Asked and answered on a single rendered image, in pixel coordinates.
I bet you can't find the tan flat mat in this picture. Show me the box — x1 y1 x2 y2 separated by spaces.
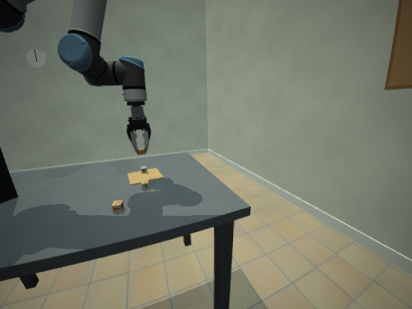
127 168 164 185

